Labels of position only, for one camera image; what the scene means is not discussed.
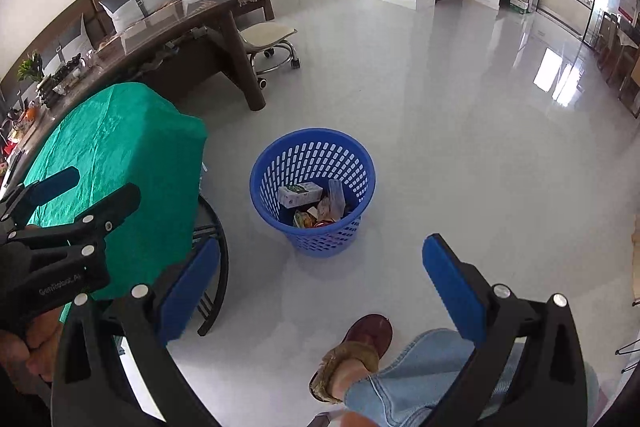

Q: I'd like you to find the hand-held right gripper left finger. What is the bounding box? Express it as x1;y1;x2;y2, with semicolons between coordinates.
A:
51;237;222;427

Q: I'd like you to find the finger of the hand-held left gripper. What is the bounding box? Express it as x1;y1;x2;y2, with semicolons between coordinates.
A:
0;166;81;233
7;183;142;258

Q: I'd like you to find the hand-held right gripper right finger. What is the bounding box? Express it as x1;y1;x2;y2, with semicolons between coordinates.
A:
421;233;588;427

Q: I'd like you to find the blue plastic mesh basket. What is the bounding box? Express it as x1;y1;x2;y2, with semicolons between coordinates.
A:
250;128;377;258

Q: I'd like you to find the green white milk carton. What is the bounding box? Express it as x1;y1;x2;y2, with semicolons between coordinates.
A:
277;183;323;209

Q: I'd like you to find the person's left hand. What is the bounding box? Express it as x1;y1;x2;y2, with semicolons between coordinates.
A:
0;321;65;390

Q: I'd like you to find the green tablecloth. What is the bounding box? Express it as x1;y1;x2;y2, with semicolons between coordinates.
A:
17;82;208;323

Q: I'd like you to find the glass bowl with orange fruit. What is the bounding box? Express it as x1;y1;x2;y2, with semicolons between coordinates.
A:
10;104;41;128

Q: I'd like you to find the brown slipper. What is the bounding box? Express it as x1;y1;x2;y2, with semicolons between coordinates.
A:
309;313;393;404

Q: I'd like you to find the person's leg in jeans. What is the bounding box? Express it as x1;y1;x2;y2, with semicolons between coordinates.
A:
327;328;599;427

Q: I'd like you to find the glass bowl of dark fruit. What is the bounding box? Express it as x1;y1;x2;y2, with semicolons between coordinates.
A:
50;54;86;95

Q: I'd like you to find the green plant in black pot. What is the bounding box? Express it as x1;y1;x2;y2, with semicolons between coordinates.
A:
17;51;56;105

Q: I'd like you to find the dark wooden coffee table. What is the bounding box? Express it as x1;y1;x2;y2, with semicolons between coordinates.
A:
0;0;267;188

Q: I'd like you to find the cream rolling stool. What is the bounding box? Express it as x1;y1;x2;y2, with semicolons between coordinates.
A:
239;23;302;88

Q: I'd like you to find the kitchen counter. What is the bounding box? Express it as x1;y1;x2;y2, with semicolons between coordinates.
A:
542;0;596;35

